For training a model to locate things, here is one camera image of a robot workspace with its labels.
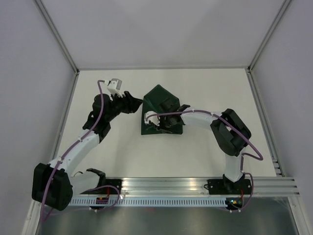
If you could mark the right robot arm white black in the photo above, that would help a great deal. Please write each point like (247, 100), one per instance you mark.
(230, 134)

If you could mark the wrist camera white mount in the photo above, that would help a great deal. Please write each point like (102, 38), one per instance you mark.
(152, 117)
(113, 86)

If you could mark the right aluminium frame post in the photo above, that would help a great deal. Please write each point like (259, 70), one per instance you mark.
(269, 33)

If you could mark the aluminium front rail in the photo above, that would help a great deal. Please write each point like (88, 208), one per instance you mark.
(193, 186)

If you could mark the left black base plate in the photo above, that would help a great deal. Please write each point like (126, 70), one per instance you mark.
(117, 183)

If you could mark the dark green cloth napkin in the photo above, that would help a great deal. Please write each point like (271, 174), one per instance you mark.
(159, 100)

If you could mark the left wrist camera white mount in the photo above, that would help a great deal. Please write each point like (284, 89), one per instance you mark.
(113, 86)

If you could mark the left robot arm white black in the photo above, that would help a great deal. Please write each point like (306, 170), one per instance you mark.
(53, 183)

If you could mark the left aluminium frame post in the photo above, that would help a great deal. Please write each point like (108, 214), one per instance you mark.
(55, 33)

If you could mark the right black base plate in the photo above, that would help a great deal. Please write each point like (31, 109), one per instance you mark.
(226, 187)

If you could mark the aluminium frame post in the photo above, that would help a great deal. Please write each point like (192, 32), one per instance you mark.
(55, 33)
(269, 33)

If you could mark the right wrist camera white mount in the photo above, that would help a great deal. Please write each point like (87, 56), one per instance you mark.
(152, 117)

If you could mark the white slotted cable duct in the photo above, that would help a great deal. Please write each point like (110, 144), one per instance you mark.
(97, 201)

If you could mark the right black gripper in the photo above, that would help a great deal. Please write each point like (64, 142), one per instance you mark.
(170, 130)

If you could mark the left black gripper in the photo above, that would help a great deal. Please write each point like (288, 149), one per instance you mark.
(131, 108)

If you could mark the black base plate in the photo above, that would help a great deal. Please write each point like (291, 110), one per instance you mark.
(117, 183)
(226, 187)

